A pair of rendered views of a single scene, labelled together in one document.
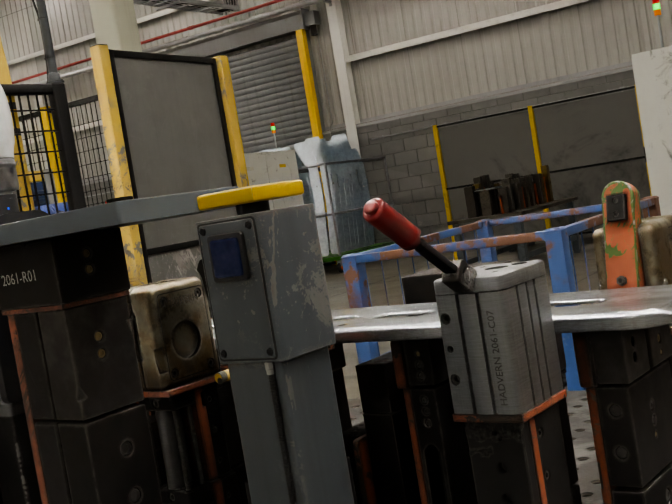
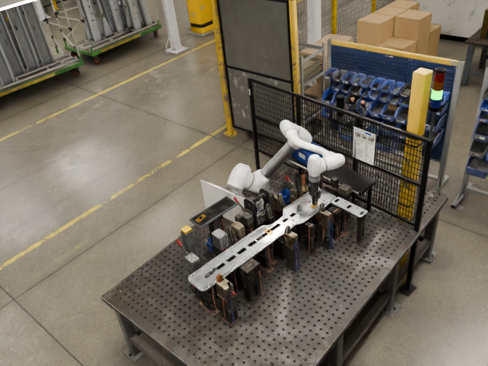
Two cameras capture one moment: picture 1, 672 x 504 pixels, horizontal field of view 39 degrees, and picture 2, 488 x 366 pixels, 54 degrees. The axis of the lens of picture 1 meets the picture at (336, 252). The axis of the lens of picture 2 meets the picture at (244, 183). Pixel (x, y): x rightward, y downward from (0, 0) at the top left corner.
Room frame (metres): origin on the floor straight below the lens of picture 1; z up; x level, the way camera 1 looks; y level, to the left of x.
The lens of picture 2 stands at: (1.76, -2.40, 3.36)
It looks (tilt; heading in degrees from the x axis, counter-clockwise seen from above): 35 degrees down; 103
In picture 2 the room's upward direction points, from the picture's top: 7 degrees counter-clockwise
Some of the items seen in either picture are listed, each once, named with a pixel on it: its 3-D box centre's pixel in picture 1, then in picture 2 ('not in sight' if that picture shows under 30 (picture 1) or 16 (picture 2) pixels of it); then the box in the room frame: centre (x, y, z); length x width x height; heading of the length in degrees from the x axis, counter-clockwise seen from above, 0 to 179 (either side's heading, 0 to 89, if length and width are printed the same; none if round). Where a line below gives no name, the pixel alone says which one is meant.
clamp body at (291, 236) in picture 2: not in sight; (292, 250); (1.48, 0.17, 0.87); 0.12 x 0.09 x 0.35; 141
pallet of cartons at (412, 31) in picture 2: not in sight; (398, 46); (2.79, 5.24, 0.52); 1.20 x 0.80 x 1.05; 55
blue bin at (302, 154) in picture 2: not in sight; (308, 152); (1.57, 1.18, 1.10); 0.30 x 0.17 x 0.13; 132
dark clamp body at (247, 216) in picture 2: not in sight; (248, 233); (1.13, 0.33, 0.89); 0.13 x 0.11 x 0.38; 141
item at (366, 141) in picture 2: not in sight; (364, 145); (2.02, 0.96, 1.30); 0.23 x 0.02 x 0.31; 141
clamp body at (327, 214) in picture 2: not in sight; (325, 229); (1.72, 0.42, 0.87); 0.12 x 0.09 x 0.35; 141
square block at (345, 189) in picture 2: not in sight; (344, 204); (1.87, 0.73, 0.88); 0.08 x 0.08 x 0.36; 51
